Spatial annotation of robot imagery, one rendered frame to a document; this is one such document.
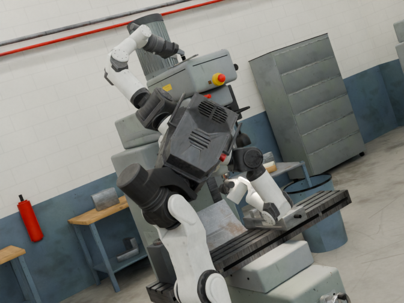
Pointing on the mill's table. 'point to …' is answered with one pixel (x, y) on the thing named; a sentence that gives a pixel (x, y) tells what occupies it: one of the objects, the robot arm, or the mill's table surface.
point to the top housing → (195, 75)
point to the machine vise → (255, 220)
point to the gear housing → (221, 93)
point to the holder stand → (162, 262)
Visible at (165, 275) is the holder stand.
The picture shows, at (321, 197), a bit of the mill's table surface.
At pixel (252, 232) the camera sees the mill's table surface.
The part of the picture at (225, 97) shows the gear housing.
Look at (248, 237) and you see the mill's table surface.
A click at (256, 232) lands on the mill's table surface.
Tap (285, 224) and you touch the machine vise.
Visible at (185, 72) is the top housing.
